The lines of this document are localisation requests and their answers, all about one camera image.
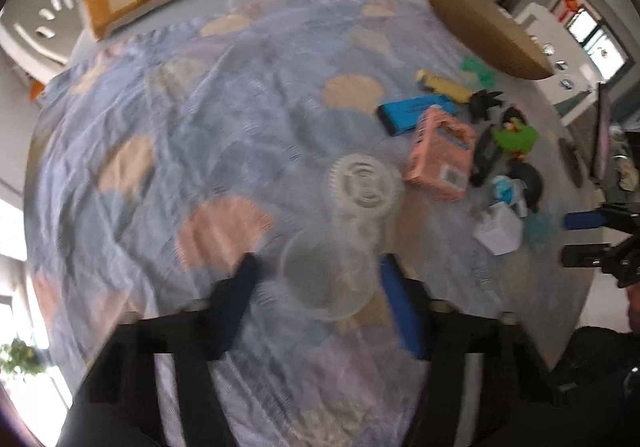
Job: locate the white chair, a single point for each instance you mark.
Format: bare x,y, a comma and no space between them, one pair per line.
573,86
40,35

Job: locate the black spiky hair figure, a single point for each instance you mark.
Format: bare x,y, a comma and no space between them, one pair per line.
481,102

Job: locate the clear plastic cup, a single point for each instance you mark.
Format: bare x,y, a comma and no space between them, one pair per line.
325,275

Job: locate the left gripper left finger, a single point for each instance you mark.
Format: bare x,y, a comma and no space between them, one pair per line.
227,305

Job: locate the blue white small toy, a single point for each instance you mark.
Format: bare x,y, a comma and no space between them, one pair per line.
510,191

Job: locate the brown round coaster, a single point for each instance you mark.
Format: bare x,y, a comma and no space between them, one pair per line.
569,156

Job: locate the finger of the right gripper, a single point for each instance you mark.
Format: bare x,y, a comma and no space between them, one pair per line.
583,256
584,220

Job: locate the white chair right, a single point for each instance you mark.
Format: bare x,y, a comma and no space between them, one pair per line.
573,86

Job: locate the green plastic toy piece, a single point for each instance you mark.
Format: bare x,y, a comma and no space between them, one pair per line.
476,75

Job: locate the white round gear lid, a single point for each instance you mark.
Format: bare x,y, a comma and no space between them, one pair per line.
365,187

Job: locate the green toy figure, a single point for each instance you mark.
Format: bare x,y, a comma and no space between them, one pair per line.
516,138

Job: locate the pink box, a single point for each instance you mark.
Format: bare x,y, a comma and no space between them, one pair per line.
441,157

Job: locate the brown ribbed bowl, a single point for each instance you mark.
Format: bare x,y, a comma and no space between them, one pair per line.
494,37

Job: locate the blue lighter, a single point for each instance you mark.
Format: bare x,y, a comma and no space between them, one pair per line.
402,117

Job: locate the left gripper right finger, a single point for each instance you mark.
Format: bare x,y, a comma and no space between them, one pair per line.
403,296

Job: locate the smartphone on stand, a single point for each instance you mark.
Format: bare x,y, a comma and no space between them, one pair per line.
601,137

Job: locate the yellow lighter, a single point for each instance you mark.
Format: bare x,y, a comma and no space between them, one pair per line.
442,86

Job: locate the black toy car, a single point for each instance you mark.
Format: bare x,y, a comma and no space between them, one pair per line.
486,154

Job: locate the patterned blue tablecloth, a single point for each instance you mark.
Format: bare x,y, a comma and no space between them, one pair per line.
161,160

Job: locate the white chair left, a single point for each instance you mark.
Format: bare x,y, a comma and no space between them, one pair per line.
40,35

